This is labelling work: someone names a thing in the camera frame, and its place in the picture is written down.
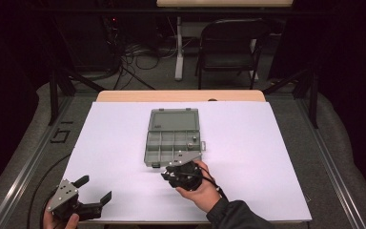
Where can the black metal stand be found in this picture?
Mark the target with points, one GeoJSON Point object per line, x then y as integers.
{"type": "Point", "coordinates": [313, 95]}
{"type": "Point", "coordinates": [53, 95]}

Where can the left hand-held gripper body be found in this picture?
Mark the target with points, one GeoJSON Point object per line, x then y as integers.
{"type": "Point", "coordinates": [63, 196]}

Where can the metal floor rail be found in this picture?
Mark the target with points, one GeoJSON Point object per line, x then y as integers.
{"type": "Point", "coordinates": [28, 168]}
{"type": "Point", "coordinates": [330, 168]}

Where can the person's left hand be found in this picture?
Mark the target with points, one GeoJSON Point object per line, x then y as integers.
{"type": "Point", "coordinates": [52, 222]}

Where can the white table leg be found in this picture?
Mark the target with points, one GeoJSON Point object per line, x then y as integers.
{"type": "Point", "coordinates": [179, 60]}

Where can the light wooden table top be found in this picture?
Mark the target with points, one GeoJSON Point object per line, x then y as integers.
{"type": "Point", "coordinates": [225, 3]}

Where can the person's right hand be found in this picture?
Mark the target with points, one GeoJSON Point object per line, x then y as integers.
{"type": "Point", "coordinates": [203, 194]}

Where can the white board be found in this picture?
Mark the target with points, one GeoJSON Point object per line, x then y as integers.
{"type": "Point", "coordinates": [114, 152]}

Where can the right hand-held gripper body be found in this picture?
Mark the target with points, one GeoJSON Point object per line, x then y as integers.
{"type": "Point", "coordinates": [186, 178]}

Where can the black folding chair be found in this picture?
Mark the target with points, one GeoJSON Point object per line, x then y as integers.
{"type": "Point", "coordinates": [232, 35]}

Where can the grey plastic organizer box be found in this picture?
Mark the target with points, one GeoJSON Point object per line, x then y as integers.
{"type": "Point", "coordinates": [173, 120]}

